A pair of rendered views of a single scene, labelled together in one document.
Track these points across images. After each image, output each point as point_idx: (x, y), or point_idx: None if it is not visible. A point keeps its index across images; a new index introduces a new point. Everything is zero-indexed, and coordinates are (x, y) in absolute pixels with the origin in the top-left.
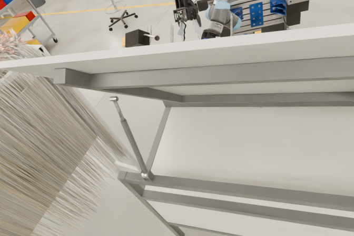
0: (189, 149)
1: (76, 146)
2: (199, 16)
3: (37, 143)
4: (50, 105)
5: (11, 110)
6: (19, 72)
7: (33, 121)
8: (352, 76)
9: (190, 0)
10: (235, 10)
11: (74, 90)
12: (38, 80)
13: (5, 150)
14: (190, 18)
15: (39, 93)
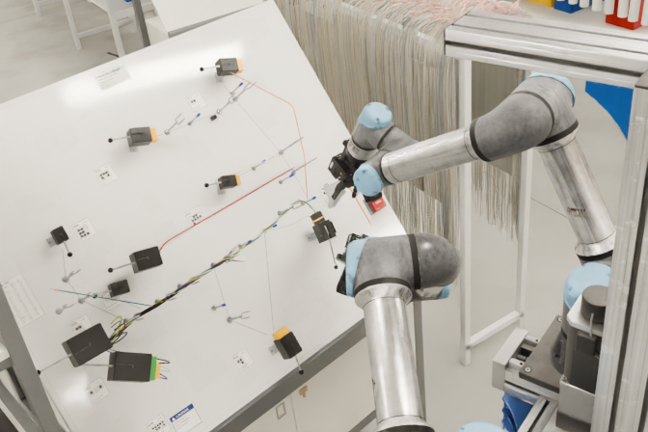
0: None
1: None
2: (337, 189)
3: (394, 108)
4: (419, 102)
5: (400, 60)
6: (421, 44)
7: (399, 89)
8: None
9: (352, 167)
10: (520, 414)
11: (449, 128)
12: (426, 70)
13: (372, 73)
14: (330, 171)
15: (418, 79)
